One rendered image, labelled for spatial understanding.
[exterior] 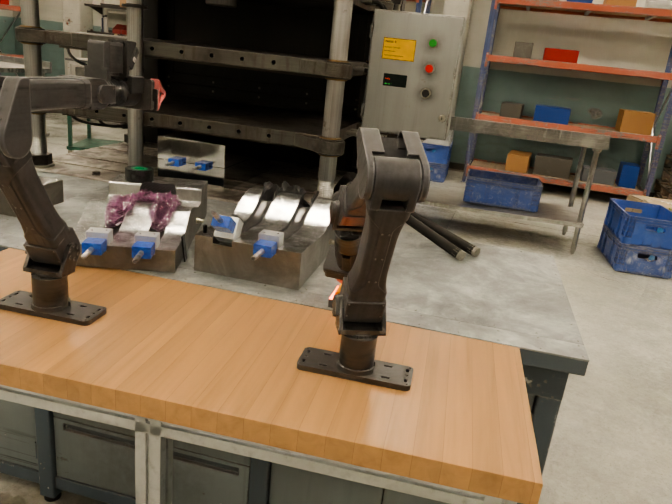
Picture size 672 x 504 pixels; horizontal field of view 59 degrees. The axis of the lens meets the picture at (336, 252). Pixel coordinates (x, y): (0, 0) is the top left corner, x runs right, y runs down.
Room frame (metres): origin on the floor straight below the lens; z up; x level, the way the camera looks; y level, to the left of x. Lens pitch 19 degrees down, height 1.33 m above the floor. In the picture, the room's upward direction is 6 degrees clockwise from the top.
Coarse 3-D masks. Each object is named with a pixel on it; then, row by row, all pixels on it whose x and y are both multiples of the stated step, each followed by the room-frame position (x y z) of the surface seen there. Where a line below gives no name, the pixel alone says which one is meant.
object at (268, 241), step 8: (264, 232) 1.30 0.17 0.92; (272, 232) 1.30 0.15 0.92; (280, 232) 1.31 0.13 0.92; (264, 240) 1.27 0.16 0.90; (272, 240) 1.28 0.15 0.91; (280, 240) 1.28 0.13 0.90; (256, 248) 1.24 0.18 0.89; (264, 248) 1.24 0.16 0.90; (272, 248) 1.24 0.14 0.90; (256, 256) 1.19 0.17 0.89; (264, 256) 1.24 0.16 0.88; (272, 256) 1.25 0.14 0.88
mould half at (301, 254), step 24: (240, 216) 1.51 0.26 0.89; (288, 216) 1.51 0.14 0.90; (312, 216) 1.51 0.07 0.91; (240, 240) 1.30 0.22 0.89; (288, 240) 1.34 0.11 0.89; (312, 240) 1.37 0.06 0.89; (216, 264) 1.30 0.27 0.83; (240, 264) 1.28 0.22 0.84; (264, 264) 1.27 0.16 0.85; (288, 264) 1.26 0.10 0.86; (312, 264) 1.36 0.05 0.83
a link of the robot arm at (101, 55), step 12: (96, 48) 1.20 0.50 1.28; (108, 48) 1.21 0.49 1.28; (120, 48) 1.23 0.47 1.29; (96, 60) 1.20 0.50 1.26; (108, 60) 1.21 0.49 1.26; (120, 60) 1.23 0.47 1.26; (84, 72) 1.20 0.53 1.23; (96, 72) 1.20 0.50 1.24; (108, 72) 1.20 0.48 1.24; (120, 72) 1.23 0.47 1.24; (108, 96) 1.17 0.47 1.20
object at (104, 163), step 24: (120, 144) 2.88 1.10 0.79; (48, 168) 2.23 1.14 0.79; (72, 168) 2.27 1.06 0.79; (96, 168) 2.33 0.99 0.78; (120, 168) 2.36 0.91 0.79; (288, 168) 2.73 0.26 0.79; (312, 168) 2.79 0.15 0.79; (216, 192) 2.14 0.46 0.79; (240, 192) 2.18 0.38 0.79; (312, 192) 2.30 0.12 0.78
